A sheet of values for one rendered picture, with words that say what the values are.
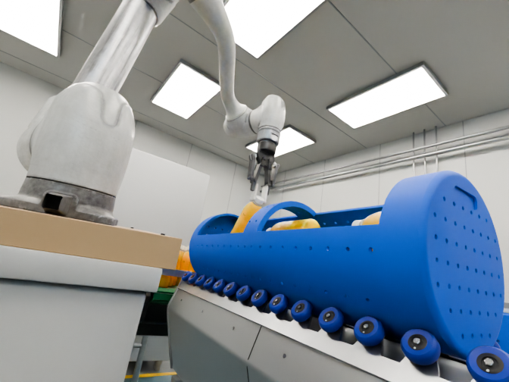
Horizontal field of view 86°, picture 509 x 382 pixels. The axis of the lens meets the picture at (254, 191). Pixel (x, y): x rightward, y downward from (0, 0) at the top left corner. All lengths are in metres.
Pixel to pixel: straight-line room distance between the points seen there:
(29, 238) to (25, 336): 0.13
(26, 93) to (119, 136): 5.10
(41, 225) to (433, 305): 0.54
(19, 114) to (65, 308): 5.14
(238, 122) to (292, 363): 0.88
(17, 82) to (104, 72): 4.89
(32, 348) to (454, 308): 0.57
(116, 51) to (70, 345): 0.71
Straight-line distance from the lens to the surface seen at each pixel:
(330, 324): 0.53
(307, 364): 0.56
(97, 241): 0.50
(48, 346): 0.52
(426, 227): 0.43
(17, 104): 5.62
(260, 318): 0.68
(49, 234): 0.49
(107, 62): 0.90
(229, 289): 0.83
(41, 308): 0.51
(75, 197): 0.56
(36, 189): 0.59
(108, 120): 0.61
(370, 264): 0.46
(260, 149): 1.05
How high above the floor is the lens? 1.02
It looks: 17 degrees up
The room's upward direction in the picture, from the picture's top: 10 degrees clockwise
